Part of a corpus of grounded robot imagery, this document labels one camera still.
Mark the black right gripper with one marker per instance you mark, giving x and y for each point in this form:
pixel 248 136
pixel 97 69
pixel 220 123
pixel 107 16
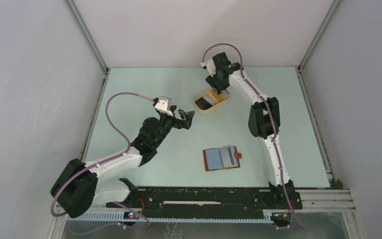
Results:
pixel 213 82

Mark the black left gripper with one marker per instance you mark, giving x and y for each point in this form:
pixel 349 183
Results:
pixel 186 117

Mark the brown leather card holder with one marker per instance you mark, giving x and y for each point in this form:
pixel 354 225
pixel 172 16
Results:
pixel 213 162

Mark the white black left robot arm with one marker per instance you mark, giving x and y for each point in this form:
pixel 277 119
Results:
pixel 83 185

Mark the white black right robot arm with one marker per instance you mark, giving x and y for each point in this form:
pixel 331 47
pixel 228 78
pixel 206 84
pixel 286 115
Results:
pixel 264 118

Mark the white small card stack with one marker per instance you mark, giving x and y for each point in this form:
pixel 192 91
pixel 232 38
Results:
pixel 210 100

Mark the beige oval tray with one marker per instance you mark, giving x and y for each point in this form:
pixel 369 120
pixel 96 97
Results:
pixel 215 97

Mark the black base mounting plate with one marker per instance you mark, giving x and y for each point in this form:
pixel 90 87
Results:
pixel 201 211

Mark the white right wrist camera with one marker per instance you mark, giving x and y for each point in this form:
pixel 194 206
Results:
pixel 209 65

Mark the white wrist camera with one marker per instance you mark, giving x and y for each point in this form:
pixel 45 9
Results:
pixel 209 65
pixel 162 105

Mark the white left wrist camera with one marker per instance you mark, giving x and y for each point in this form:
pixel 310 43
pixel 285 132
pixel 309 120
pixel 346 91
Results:
pixel 162 105

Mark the white cable duct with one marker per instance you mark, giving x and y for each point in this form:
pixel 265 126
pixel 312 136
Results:
pixel 124 216

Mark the aluminium frame rail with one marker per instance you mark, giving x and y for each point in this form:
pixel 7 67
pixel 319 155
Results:
pixel 329 199

